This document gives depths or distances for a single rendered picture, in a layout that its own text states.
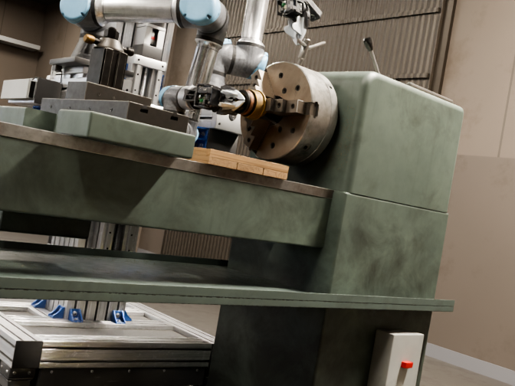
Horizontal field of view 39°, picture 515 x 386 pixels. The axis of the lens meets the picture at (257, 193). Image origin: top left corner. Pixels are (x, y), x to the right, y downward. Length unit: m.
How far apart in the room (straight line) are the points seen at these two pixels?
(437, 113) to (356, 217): 0.53
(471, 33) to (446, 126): 2.43
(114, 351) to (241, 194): 0.87
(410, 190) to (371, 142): 0.28
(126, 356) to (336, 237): 0.88
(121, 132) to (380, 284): 1.13
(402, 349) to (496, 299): 2.13
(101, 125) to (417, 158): 1.23
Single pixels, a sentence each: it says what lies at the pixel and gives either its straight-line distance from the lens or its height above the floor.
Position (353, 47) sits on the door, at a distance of 5.68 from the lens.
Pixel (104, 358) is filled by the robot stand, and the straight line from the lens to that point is 2.61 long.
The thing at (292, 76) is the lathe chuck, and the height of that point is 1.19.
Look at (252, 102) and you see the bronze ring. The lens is 2.19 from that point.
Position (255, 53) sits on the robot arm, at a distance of 2.91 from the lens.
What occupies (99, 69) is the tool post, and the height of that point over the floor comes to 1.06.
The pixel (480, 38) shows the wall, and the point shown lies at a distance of 5.00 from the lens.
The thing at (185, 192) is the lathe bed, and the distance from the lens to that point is 1.89.
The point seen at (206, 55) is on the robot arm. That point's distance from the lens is 2.48.
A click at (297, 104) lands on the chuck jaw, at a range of 2.19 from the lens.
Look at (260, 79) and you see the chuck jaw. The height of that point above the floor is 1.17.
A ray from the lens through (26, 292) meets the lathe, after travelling 1.54.
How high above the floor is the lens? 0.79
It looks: 1 degrees up
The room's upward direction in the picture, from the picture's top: 10 degrees clockwise
